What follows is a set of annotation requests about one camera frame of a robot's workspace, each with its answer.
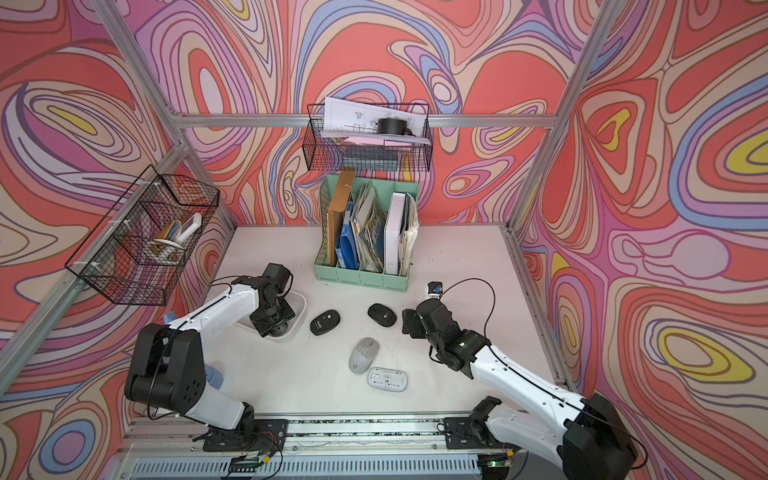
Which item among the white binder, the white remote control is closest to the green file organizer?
the white binder

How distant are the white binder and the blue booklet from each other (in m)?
0.11

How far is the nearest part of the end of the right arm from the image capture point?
576 millimetres

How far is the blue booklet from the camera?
0.91 metres

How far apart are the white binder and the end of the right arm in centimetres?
26
